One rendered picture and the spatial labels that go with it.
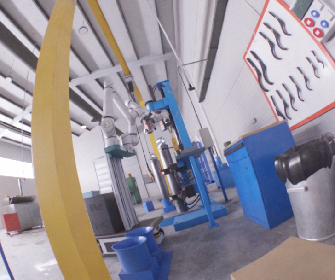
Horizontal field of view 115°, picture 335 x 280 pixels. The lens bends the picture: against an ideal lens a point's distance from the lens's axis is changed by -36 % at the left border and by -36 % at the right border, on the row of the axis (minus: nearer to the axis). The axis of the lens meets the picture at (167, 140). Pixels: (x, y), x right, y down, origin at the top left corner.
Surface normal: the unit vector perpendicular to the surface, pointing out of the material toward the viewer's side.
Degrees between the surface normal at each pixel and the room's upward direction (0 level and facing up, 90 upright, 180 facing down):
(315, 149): 77
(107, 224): 90
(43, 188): 90
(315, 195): 93
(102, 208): 90
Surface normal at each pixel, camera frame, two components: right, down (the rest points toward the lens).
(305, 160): -0.74, 0.07
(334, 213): -0.29, -0.10
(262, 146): -0.08, -0.23
